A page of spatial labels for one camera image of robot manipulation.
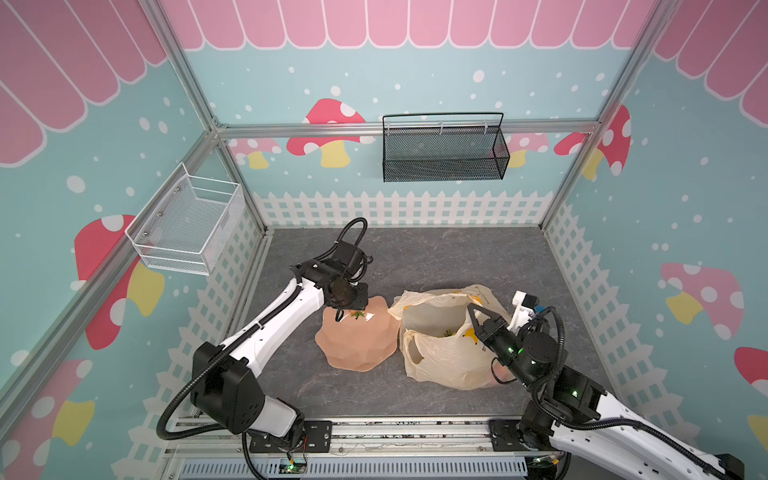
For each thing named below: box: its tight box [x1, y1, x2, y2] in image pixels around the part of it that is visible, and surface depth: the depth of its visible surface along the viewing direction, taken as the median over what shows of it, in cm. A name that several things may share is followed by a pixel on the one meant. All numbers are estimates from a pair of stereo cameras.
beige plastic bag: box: [388, 285, 510, 390], surface depth 74 cm
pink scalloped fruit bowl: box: [316, 296, 401, 372], surface depth 90 cm
